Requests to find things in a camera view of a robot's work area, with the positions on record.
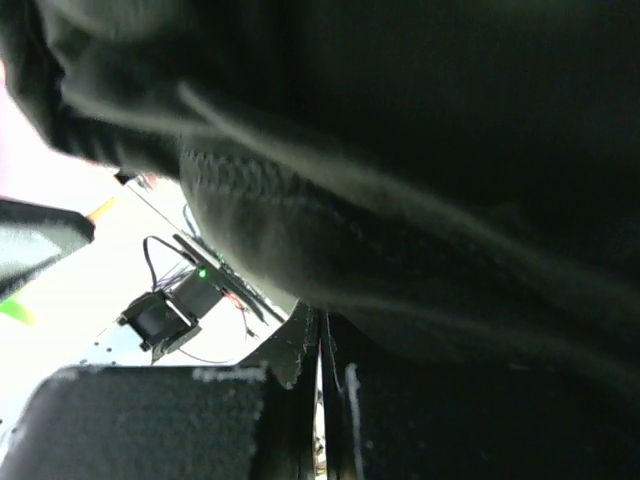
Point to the black t shirt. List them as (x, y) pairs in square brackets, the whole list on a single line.
[(458, 178)]

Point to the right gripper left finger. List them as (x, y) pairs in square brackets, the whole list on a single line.
[(253, 420)]

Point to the green plastic folder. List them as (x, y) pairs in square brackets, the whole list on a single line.
[(34, 238)]

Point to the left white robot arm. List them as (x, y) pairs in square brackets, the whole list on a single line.
[(167, 318)]

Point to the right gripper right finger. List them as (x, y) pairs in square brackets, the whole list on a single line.
[(389, 418)]

